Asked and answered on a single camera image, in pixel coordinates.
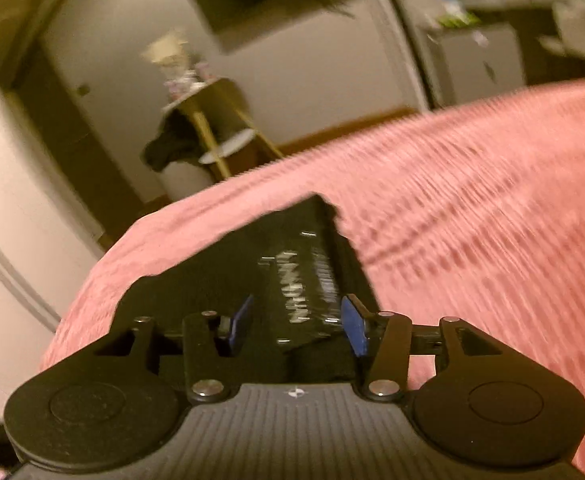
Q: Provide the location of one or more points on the white standing air conditioner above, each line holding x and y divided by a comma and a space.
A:
407, 40

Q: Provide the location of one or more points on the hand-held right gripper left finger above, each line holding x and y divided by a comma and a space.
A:
240, 326

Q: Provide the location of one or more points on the green leaves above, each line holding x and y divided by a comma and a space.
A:
455, 21

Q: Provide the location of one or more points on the black pants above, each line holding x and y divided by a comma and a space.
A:
292, 280

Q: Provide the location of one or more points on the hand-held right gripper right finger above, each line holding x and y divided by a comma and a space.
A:
355, 331

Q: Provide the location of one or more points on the white round bin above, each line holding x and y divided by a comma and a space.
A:
187, 180

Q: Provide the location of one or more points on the wrapped flower bouquet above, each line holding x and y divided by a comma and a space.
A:
170, 57

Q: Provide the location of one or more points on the white upholstered chair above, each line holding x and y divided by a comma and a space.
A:
579, 22

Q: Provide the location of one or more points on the dark wooden door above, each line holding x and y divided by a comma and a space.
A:
77, 150

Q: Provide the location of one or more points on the blue and white box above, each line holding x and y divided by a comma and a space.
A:
448, 0

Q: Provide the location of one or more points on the pink ribbed blanket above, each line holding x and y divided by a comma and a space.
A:
472, 210

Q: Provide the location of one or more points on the grey cabinet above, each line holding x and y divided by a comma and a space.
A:
477, 62

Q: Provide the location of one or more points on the black garment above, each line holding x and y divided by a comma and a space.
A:
175, 142

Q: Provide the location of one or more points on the round wooden-legged side table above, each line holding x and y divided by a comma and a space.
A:
222, 120

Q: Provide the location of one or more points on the grey vanity desk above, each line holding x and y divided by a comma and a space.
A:
547, 10

